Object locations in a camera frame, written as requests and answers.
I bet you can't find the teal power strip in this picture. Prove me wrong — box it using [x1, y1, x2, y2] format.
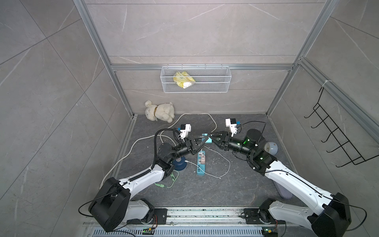
[196, 150, 205, 176]

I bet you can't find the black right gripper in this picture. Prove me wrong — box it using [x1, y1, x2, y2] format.
[208, 132, 254, 159]

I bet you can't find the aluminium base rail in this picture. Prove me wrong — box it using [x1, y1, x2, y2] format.
[79, 206, 329, 237]

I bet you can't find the green charging cable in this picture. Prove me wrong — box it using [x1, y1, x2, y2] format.
[154, 170, 180, 189]

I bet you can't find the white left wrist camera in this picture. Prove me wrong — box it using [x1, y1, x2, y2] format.
[178, 123, 191, 140]

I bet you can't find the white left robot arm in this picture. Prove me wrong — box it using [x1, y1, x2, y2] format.
[87, 129, 208, 232]

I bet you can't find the cream plush toy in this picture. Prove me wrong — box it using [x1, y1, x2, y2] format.
[145, 100, 175, 123]

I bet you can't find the black wall hook rack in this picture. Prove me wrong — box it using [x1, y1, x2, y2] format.
[304, 87, 379, 168]

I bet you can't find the grey round alarm clock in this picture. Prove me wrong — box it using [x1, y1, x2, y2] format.
[264, 142, 278, 156]

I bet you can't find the thick white power cord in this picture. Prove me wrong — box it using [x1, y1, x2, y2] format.
[99, 112, 218, 190]

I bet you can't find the white wire mesh basket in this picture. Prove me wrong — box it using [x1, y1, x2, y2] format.
[160, 66, 232, 93]

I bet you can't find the teal square charger block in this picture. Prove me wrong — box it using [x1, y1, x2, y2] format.
[202, 133, 212, 144]

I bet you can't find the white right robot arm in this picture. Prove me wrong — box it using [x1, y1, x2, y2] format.
[209, 119, 352, 237]

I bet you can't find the yellow crumpled bag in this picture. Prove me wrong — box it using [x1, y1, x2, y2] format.
[173, 71, 196, 89]

